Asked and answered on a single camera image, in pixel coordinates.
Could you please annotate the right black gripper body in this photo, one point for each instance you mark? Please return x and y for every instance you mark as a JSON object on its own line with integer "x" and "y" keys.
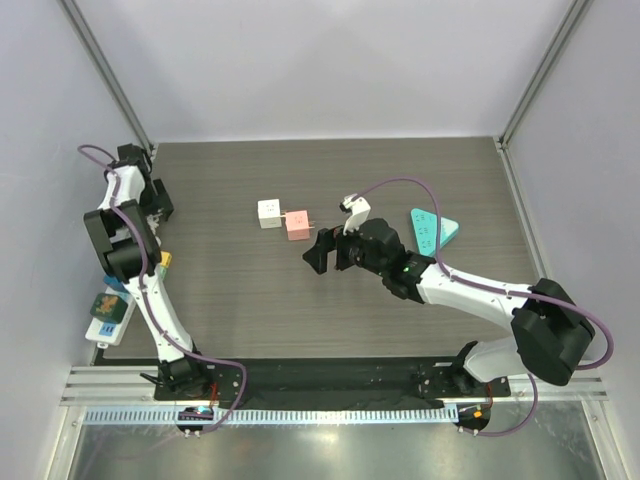
{"x": 343, "y": 250}

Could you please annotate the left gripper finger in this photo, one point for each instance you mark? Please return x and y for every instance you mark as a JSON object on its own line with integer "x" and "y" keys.
{"x": 149, "y": 199}
{"x": 162, "y": 203}

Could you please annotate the pink cube socket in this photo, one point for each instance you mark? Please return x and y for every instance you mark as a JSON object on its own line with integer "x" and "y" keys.
{"x": 298, "y": 225}

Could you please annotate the teal triangular socket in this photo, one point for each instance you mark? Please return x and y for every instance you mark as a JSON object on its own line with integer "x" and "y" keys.
{"x": 424, "y": 226}

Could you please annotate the white cube socket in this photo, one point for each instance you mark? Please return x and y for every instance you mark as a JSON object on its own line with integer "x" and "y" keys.
{"x": 270, "y": 214}

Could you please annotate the dark green cube socket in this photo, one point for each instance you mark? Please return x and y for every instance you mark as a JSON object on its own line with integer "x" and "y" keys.
{"x": 109, "y": 308}

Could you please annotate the white power strip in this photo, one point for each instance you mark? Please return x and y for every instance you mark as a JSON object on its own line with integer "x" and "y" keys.
{"x": 105, "y": 335}

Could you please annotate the blue cube socket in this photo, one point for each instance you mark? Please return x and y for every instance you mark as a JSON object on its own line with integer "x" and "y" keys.
{"x": 114, "y": 283}

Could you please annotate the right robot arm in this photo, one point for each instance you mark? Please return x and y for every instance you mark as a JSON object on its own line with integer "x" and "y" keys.
{"x": 546, "y": 339}

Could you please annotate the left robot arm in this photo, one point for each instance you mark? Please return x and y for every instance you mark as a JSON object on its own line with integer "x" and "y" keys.
{"x": 128, "y": 250}

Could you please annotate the yellow plug adapter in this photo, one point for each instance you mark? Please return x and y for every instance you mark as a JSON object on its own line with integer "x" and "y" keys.
{"x": 166, "y": 259}

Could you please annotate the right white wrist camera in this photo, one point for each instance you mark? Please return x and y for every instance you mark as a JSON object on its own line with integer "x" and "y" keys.
{"x": 357, "y": 210}

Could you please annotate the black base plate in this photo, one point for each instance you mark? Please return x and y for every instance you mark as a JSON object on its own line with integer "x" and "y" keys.
{"x": 356, "y": 384}

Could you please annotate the left aluminium frame post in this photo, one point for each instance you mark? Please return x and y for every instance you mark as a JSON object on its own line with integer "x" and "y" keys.
{"x": 90, "y": 43}

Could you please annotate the aluminium frame post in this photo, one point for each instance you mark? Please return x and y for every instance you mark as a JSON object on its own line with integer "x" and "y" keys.
{"x": 90, "y": 43}
{"x": 566, "y": 29}

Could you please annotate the white slotted cable duct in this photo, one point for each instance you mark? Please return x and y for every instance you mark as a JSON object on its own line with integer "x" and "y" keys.
{"x": 197, "y": 416}

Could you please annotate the aluminium front rail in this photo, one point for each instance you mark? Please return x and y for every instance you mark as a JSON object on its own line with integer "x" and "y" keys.
{"x": 102, "y": 385}

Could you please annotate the right aluminium frame post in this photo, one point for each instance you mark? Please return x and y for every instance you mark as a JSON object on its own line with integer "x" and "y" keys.
{"x": 566, "y": 29}

